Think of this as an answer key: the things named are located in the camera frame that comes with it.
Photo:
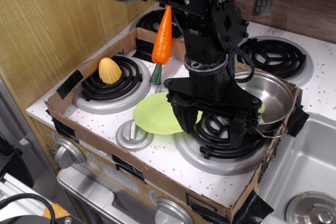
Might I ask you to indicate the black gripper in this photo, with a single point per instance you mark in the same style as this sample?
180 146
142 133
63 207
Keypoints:
214 92

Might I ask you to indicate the orange toy carrot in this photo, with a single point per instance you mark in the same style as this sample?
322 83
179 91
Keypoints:
162 47

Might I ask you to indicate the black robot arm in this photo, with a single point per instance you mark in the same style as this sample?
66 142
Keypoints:
212 31

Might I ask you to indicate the light green plastic plate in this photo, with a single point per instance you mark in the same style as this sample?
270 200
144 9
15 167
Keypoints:
154 114

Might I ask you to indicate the front right stove burner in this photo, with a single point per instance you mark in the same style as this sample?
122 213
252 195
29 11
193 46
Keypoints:
208 148

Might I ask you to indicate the stove burner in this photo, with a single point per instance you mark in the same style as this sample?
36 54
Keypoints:
152 20
96 97
208 148
280 57

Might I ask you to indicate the green toy broccoli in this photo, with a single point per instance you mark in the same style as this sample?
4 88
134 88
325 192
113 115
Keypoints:
261 110

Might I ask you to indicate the silver middle stovetop knob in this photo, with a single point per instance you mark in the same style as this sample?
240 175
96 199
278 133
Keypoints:
161 88

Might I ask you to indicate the silver stovetop knob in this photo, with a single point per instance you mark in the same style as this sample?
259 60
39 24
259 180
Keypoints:
133 138
161 88

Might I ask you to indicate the stainless steel pot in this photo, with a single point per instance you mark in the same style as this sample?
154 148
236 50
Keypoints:
278 100

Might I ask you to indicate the silver front stovetop knob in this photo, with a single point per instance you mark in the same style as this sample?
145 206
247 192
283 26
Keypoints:
133 138

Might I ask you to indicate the front left stove burner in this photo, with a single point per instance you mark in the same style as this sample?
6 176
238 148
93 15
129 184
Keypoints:
96 97

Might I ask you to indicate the back right stove burner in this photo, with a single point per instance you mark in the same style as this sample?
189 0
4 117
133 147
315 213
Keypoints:
280 57

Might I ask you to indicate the silver right oven knob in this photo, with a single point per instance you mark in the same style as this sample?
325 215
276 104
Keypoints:
170 212

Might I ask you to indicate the silver oven knob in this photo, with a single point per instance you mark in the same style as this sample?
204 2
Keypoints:
170 212
68 154

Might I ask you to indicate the silver sink basin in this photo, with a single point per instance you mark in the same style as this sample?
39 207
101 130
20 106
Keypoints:
303 163

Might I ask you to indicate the yellow toy corn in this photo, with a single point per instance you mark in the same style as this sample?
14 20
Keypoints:
109 71

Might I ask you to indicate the back left stove burner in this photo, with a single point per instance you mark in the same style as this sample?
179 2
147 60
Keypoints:
152 20

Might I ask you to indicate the silver oven door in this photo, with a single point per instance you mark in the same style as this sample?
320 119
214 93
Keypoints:
103 201

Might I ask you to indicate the silver sink drain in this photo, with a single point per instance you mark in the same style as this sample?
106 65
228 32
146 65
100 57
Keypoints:
310 207

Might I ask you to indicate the silver left oven knob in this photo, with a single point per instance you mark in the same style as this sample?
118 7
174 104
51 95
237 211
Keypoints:
68 154

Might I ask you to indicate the orange object bottom left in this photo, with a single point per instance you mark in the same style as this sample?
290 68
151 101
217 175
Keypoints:
58 211

